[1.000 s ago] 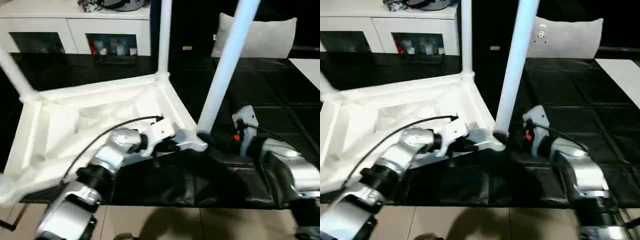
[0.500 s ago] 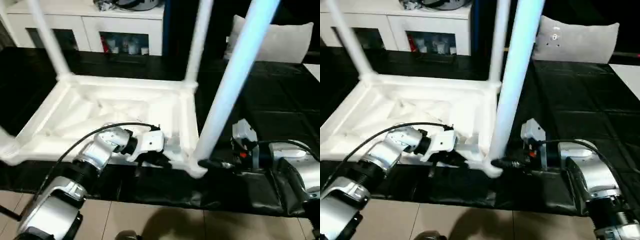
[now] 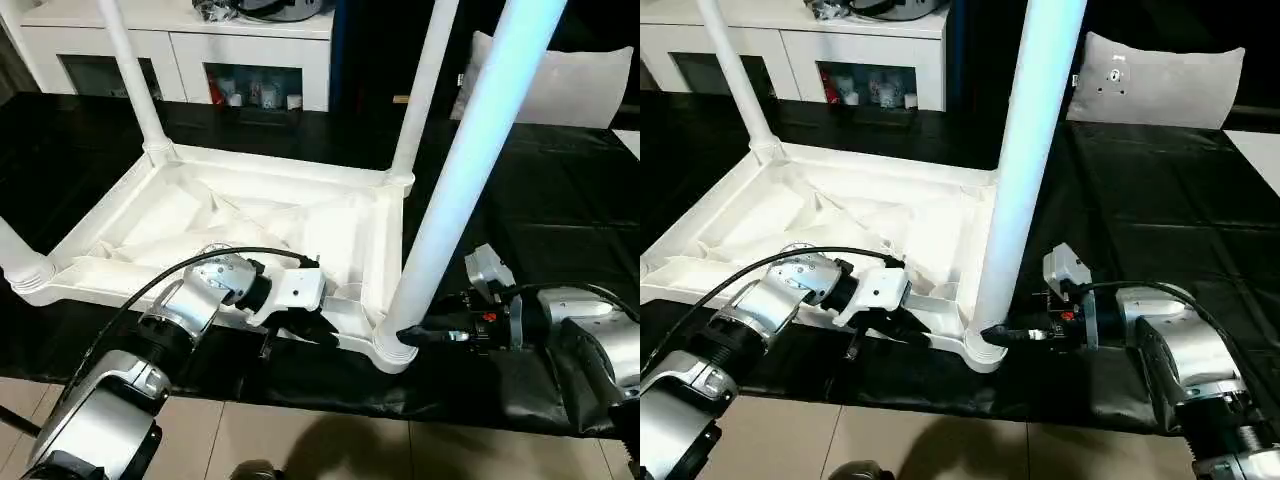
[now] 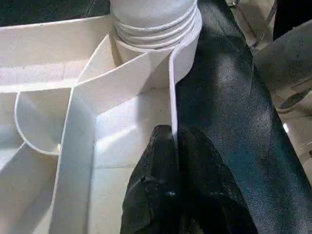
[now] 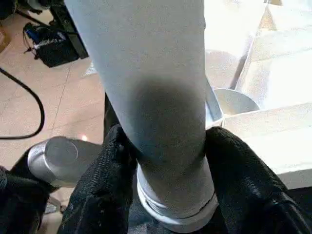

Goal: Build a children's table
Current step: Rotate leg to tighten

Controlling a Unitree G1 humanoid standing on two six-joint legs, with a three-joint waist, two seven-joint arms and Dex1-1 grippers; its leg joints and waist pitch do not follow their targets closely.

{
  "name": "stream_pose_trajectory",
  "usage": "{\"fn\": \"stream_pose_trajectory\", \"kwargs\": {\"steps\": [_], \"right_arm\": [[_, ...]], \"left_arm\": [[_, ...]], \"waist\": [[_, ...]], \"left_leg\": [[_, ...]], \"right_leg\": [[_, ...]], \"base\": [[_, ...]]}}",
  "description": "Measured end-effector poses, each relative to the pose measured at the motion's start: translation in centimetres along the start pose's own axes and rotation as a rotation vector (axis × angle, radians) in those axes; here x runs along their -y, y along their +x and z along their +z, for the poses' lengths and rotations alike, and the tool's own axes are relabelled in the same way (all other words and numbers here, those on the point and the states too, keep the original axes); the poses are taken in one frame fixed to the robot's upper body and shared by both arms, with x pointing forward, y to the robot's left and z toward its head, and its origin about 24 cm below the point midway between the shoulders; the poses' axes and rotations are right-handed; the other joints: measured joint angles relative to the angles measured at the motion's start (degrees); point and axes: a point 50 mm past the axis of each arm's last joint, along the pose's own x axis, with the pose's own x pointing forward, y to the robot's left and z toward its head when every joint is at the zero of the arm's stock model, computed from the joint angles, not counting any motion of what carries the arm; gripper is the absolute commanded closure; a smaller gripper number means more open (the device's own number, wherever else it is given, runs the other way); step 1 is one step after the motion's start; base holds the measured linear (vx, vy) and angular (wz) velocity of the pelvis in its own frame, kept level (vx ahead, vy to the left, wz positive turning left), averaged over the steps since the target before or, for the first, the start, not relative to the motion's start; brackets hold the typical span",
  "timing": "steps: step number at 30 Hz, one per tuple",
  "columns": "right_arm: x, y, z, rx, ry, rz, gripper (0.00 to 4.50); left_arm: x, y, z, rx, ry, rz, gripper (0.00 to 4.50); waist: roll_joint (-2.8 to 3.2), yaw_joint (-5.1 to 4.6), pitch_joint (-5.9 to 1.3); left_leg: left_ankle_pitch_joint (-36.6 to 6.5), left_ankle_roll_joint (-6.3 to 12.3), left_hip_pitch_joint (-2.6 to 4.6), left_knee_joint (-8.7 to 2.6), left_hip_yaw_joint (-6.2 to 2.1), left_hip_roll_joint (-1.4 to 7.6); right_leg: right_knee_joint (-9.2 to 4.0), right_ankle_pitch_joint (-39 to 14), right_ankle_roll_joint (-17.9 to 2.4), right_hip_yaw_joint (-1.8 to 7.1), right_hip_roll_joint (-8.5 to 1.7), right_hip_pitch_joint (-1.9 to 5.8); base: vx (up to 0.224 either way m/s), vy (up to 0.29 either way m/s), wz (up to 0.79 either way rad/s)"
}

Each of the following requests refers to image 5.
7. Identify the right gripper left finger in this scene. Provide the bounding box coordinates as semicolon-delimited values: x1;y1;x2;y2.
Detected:
58;124;137;234

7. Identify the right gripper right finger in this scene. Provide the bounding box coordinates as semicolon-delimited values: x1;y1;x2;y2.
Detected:
204;126;312;234

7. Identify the white plastic table top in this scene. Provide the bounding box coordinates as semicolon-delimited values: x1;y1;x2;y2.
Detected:
136;0;312;232

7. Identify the white plastic table leg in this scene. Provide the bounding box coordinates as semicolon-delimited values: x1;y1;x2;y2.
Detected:
64;0;219;232

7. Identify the black floor power box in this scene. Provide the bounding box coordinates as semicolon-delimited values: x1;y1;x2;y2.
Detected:
23;22;80;68

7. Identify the black floor cable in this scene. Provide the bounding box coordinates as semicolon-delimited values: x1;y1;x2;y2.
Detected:
0;67;46;140

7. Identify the black metal frame bar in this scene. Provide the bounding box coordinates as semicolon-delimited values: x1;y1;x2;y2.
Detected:
50;0;89;59

